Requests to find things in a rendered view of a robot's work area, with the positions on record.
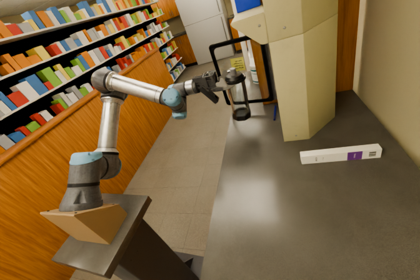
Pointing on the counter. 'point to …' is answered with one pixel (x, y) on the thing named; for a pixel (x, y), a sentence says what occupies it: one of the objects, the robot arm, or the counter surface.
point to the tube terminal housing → (302, 43)
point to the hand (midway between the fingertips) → (234, 82)
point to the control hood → (252, 24)
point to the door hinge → (271, 70)
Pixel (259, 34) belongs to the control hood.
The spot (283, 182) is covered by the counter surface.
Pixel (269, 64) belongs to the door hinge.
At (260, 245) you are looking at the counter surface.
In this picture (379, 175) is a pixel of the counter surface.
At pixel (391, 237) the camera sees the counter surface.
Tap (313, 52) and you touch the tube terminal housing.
